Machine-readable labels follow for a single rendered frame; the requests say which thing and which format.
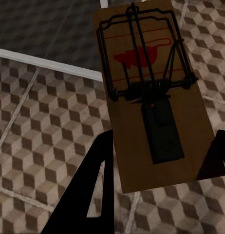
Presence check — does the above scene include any mousetrap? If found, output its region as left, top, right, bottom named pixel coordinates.
left=91, top=0, right=225, bottom=194

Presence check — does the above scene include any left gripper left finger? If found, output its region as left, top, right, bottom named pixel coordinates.
left=41, top=130, right=114, bottom=234

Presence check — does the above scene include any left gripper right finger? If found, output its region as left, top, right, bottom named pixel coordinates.
left=216, top=129, right=225, bottom=162

